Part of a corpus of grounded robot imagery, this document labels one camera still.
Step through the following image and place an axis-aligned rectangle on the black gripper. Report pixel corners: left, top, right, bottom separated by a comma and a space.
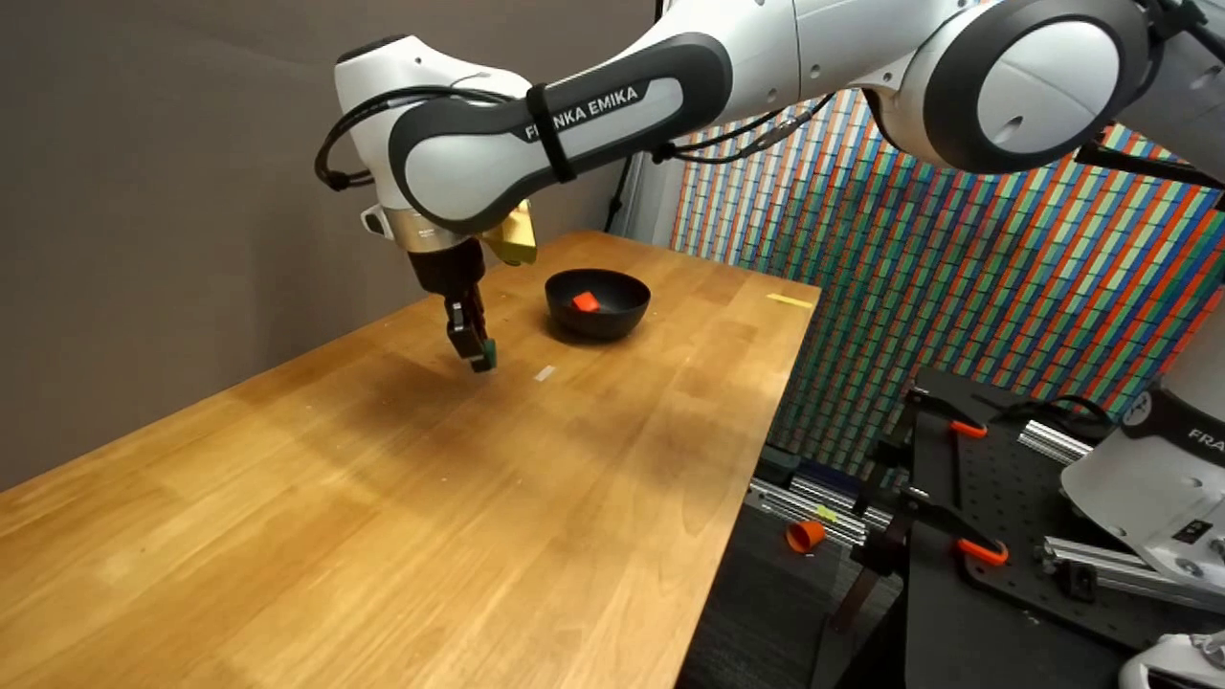
408, 240, 485, 361

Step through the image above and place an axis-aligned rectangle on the orange block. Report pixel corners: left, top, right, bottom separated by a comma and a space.
570, 291, 601, 315

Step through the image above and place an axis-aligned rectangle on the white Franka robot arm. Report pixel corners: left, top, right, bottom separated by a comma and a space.
319, 0, 1225, 365

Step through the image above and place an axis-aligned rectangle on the black bowl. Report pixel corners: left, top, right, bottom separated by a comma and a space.
545, 269, 650, 339

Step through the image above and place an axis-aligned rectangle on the yellow tape strip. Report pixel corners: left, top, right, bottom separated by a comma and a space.
766, 295, 817, 310

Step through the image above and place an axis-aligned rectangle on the black perforated side table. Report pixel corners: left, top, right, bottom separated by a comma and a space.
897, 367, 1220, 689

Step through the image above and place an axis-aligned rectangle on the gold wrist camera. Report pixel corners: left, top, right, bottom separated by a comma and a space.
484, 203, 540, 264

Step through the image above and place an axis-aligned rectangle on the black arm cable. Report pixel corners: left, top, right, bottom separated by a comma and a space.
311, 79, 845, 195

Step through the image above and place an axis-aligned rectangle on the aluminium extrusion rail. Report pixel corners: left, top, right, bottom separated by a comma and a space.
746, 474, 888, 547

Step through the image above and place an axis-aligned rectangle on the orange knob rail clamp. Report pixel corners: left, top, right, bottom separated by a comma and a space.
786, 515, 828, 556

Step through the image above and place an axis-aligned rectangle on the orange-handled clamp near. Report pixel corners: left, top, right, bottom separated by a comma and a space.
901, 487, 1009, 571

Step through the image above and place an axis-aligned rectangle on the orange-handled clamp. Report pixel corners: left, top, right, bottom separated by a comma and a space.
901, 487, 1009, 571
909, 388, 991, 440

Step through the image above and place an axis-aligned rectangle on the orange-handled clamp far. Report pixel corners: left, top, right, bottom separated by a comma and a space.
909, 388, 991, 440

